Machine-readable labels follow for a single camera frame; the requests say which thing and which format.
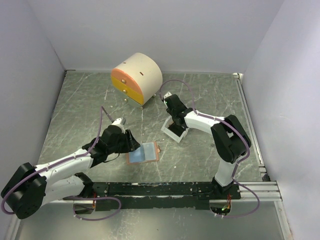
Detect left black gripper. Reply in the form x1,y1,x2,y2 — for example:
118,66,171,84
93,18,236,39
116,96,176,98
107,128,141,154

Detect pink leather card holder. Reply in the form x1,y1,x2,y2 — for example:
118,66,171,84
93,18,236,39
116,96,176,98
126,141,160,165

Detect white plastic card bin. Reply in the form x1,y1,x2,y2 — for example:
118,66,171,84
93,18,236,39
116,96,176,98
161,116,189,143

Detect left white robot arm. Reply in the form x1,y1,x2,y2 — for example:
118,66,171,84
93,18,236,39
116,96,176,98
0,125,141,220

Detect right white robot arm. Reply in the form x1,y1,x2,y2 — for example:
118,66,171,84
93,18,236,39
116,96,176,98
161,92,252,199

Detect cream round drawer cabinet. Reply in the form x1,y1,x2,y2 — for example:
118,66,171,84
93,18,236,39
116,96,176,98
110,52,163,109

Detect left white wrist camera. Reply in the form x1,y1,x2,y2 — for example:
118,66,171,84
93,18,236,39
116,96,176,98
112,117,126,130

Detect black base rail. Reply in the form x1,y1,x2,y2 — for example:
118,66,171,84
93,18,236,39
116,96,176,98
81,181,241,211

